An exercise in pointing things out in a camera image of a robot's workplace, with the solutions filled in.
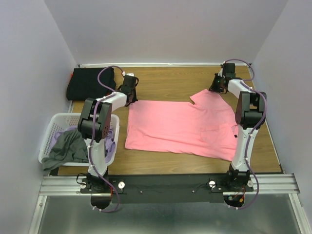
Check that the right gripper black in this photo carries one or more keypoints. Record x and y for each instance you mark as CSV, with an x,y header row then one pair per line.
x,y
212,87

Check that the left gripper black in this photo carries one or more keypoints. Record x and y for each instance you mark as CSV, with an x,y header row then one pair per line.
x,y
134,98

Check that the pink t shirt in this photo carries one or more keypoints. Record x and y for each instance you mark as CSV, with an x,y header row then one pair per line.
x,y
205,126

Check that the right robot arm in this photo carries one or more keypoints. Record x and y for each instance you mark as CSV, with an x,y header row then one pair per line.
x,y
249,116

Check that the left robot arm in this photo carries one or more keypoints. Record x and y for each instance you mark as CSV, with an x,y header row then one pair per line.
x,y
95,120

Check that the black folded t shirt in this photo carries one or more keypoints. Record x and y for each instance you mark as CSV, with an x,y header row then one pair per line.
x,y
84,84

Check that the lavender t shirt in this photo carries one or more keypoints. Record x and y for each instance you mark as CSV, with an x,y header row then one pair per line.
x,y
110,144

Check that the grey t shirt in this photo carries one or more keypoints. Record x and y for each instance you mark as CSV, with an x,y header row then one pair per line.
x,y
69,147

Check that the white plastic laundry basket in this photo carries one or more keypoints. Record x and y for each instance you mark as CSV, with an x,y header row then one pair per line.
x,y
67,121

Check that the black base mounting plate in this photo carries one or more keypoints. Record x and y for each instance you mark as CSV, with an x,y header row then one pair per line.
x,y
167,197

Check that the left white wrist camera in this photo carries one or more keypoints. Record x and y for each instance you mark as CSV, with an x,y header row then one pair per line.
x,y
130,73

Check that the white wall base trim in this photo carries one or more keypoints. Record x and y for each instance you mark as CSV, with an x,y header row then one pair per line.
x,y
152,64

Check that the aluminium extrusion rail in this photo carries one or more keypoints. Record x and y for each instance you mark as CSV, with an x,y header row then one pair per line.
x,y
190,184

